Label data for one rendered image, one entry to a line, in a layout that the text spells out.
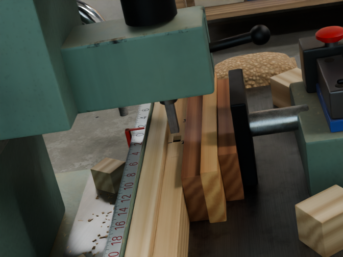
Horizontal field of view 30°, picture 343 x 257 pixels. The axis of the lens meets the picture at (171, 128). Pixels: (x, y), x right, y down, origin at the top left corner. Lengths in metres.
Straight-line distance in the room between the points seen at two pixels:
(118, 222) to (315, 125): 0.21
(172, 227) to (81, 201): 0.36
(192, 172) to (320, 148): 0.12
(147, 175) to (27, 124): 0.12
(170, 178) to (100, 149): 2.21
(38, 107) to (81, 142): 2.33
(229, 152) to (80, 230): 0.29
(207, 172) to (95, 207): 0.31
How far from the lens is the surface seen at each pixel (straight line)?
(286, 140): 0.72
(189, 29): 0.59
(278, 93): 0.78
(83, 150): 2.84
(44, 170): 0.80
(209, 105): 0.70
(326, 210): 0.54
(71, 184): 0.93
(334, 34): 0.65
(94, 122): 3.09
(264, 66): 0.87
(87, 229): 0.82
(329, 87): 0.59
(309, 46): 0.67
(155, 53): 0.60
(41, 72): 0.59
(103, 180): 0.88
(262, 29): 0.62
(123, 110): 0.71
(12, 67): 0.59
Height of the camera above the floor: 1.25
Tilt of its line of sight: 26 degrees down
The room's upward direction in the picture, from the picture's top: 12 degrees counter-clockwise
